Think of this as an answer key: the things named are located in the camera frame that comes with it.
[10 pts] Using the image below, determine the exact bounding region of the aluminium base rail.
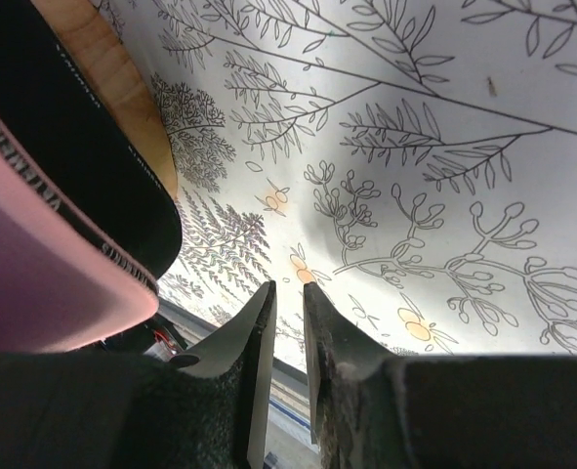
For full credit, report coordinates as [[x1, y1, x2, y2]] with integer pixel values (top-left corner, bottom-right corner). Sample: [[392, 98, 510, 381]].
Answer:
[[141, 300, 318, 455]]

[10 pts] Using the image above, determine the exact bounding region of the pink cap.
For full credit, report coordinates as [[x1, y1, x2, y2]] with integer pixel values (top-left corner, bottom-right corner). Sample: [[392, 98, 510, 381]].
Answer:
[[0, 118, 159, 353]]

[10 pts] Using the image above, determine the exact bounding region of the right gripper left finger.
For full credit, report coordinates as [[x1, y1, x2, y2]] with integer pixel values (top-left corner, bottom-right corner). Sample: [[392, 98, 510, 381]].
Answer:
[[0, 280, 278, 469]]

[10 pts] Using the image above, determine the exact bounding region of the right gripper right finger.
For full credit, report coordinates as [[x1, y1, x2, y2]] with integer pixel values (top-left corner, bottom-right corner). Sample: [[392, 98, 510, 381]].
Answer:
[[303, 283, 577, 468]]

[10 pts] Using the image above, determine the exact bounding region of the wooden hat stand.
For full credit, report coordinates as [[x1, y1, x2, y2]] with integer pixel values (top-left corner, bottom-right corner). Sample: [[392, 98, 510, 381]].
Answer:
[[33, 0, 178, 198]]

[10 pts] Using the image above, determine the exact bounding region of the black baseball cap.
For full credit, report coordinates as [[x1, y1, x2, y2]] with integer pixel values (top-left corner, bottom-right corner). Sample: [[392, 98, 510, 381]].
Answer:
[[0, 1, 182, 277]]

